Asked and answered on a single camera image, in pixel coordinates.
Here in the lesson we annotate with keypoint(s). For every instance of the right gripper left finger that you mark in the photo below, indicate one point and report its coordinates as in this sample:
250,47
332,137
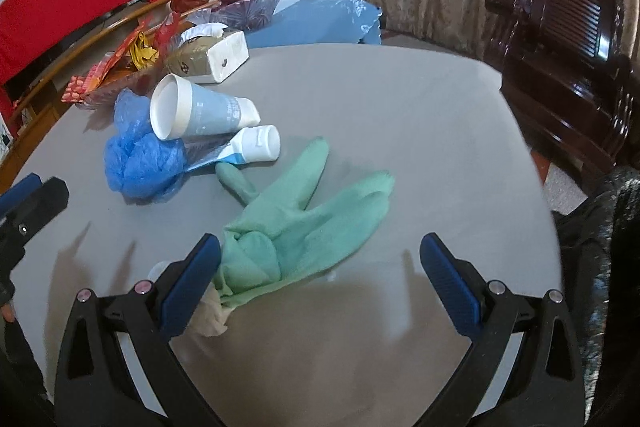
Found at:
93,385

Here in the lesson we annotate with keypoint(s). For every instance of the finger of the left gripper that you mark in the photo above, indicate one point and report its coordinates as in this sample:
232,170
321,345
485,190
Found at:
17,193
26,220

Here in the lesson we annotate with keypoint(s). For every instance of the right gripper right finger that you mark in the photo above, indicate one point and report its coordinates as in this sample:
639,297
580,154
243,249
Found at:
545,386

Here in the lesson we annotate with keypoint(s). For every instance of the blue plastic bag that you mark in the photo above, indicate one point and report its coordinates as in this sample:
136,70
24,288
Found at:
137,164

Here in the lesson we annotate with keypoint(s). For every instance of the blue white paper cup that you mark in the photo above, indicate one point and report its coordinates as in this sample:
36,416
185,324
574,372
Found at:
181,109

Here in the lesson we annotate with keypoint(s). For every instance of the white blue tube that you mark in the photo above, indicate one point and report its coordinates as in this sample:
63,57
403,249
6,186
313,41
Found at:
248,145

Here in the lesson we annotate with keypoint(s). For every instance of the green rubber glove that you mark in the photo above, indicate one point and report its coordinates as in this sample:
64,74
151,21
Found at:
279,240

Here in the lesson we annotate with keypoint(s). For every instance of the black trash bin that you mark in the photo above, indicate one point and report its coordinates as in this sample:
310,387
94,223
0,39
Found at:
599,249

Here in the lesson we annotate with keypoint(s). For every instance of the wooden TV cabinet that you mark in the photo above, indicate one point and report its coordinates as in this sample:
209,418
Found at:
38,109

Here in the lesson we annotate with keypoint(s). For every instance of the glass snack bowl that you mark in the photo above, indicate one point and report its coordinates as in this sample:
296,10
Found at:
123,75

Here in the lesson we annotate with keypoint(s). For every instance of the red snack packets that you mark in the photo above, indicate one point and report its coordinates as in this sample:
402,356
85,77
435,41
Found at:
143,45

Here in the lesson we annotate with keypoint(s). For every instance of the gold white tissue box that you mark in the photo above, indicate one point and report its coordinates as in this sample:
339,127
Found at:
207,53

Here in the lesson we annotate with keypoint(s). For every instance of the glass fruit bowl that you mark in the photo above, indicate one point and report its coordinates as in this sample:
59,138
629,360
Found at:
245,15

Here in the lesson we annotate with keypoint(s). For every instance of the blue covered stool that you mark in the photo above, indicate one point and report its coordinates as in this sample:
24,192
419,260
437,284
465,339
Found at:
320,21

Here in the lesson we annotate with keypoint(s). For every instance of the dark wooden armchair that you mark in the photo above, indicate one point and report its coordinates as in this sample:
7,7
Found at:
567,80

